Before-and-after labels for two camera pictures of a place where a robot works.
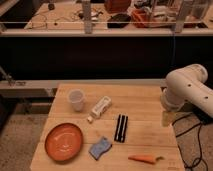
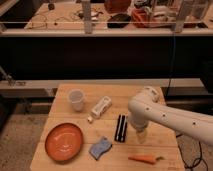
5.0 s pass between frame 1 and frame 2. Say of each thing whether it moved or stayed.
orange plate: stayed
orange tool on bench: stayed
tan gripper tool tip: moved
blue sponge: stayed
